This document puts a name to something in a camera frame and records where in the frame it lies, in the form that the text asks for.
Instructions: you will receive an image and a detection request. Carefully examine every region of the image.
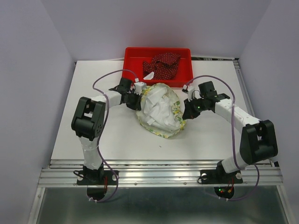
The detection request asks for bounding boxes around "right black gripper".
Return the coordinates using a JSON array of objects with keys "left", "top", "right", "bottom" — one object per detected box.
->
[{"left": 182, "top": 96, "right": 207, "bottom": 119}]

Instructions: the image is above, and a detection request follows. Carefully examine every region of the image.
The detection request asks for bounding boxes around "lemon print skirt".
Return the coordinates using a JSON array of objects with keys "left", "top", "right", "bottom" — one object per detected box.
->
[{"left": 136, "top": 83, "right": 186, "bottom": 139}]

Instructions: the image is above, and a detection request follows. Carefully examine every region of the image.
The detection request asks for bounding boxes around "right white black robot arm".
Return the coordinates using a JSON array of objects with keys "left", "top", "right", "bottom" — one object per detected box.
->
[{"left": 182, "top": 81, "right": 278, "bottom": 184}]

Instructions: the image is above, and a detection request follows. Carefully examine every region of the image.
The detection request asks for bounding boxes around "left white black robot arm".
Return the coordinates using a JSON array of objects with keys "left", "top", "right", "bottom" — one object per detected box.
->
[{"left": 71, "top": 78, "right": 147, "bottom": 186}]

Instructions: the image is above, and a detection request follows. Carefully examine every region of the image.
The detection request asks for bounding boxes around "red plastic bin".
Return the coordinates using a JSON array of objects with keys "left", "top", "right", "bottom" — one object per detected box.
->
[{"left": 122, "top": 47, "right": 193, "bottom": 87}]

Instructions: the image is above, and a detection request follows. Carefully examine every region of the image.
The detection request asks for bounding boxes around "red polka dot skirt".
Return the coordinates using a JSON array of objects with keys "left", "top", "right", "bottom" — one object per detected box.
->
[{"left": 142, "top": 52, "right": 181, "bottom": 80}]

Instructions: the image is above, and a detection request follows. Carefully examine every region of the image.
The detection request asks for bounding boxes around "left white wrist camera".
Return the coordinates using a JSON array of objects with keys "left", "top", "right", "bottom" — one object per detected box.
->
[{"left": 134, "top": 82, "right": 147, "bottom": 95}]

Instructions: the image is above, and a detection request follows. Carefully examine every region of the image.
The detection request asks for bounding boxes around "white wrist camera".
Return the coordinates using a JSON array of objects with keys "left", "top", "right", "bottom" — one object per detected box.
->
[
  {"left": 182, "top": 84, "right": 197, "bottom": 101},
  {"left": 134, "top": 82, "right": 147, "bottom": 95}
]

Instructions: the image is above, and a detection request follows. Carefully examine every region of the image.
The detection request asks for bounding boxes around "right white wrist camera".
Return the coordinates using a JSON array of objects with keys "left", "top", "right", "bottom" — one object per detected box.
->
[{"left": 182, "top": 84, "right": 197, "bottom": 101}]

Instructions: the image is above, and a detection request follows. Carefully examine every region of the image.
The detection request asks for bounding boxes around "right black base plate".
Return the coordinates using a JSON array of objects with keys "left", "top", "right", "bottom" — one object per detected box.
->
[{"left": 197, "top": 169, "right": 243, "bottom": 185}]

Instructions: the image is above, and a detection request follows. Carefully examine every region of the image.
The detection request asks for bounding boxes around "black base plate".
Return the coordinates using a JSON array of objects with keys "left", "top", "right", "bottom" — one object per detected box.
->
[
  {"left": 75, "top": 170, "right": 117, "bottom": 186},
  {"left": 197, "top": 169, "right": 243, "bottom": 185}
]

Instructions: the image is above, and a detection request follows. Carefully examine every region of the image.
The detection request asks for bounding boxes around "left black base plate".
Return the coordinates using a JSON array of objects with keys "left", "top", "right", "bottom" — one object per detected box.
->
[{"left": 75, "top": 170, "right": 117, "bottom": 186}]

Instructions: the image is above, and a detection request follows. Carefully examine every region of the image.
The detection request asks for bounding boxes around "aluminium mounting rail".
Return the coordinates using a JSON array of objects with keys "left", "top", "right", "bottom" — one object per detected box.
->
[{"left": 28, "top": 159, "right": 294, "bottom": 224}]

